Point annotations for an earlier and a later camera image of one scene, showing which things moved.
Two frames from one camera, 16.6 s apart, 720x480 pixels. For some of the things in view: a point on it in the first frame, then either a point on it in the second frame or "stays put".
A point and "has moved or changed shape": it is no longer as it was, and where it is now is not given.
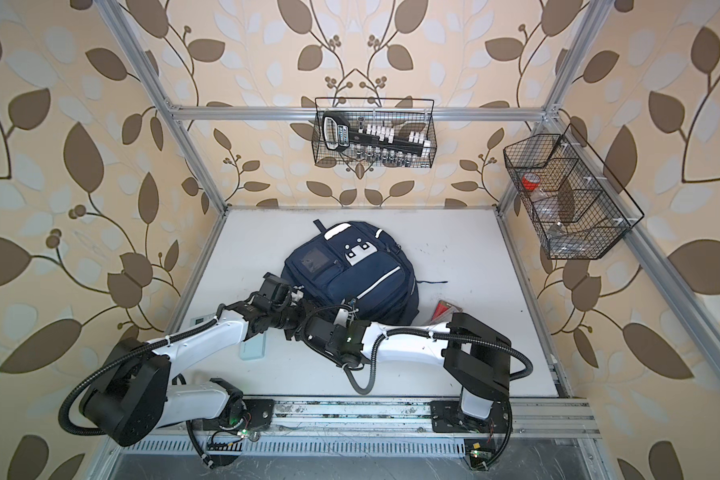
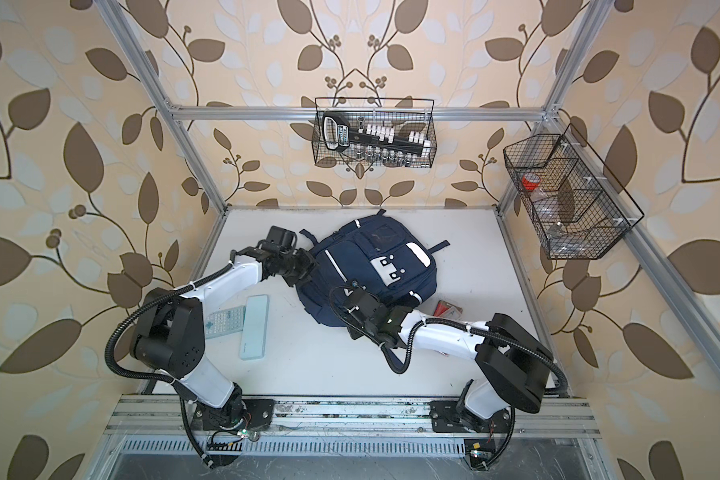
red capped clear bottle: [530, 181] stays put
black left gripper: [301, 306] → [310, 266]
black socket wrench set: [373, 144] stays put
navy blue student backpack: [359, 261] has moved or changed shape
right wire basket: [577, 206] stays put
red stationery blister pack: [443, 312] stays put
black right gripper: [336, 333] → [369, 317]
